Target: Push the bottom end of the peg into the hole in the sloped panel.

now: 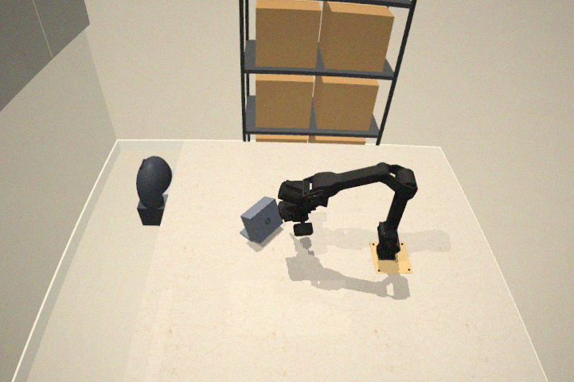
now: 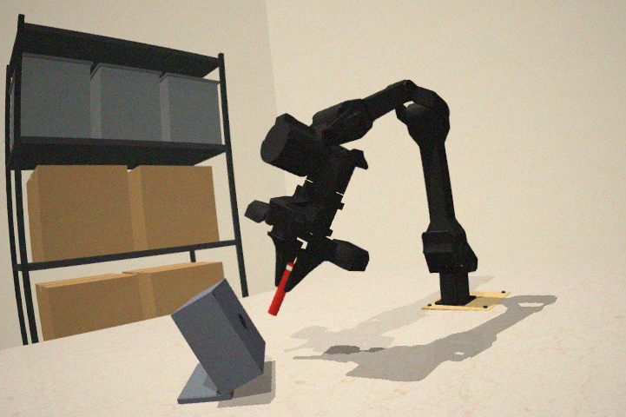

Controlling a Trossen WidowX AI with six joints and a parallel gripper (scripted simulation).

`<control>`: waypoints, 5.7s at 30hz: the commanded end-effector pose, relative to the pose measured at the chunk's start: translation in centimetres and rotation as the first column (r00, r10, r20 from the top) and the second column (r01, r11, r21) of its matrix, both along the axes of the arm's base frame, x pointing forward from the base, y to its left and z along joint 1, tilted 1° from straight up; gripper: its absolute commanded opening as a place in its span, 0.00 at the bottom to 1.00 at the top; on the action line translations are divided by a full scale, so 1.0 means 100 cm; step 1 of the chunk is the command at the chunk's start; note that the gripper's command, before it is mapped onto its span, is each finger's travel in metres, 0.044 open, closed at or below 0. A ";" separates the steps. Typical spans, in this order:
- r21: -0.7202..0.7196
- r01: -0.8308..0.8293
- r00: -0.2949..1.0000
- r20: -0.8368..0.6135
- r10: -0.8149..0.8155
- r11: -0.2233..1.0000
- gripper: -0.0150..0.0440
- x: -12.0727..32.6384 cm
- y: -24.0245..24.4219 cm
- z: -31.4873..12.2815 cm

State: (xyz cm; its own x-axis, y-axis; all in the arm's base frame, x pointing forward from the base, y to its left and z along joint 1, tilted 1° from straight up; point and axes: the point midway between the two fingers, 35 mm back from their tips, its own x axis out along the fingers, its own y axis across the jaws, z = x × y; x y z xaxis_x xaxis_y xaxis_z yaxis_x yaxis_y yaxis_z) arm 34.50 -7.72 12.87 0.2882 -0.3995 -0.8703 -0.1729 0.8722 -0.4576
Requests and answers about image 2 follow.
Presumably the grey sloped panel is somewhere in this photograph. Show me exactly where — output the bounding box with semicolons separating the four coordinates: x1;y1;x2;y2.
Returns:
170;279;266;404

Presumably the red peg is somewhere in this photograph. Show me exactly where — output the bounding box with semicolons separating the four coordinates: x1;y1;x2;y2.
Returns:
267;262;294;316

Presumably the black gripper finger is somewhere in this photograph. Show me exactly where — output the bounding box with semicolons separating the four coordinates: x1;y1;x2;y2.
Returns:
267;231;304;288
284;248;327;292

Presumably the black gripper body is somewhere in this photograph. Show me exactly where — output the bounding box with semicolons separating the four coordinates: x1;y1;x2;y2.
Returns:
244;180;369;272

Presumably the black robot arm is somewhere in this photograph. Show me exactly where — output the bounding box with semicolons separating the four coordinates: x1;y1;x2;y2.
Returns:
260;80;478;307

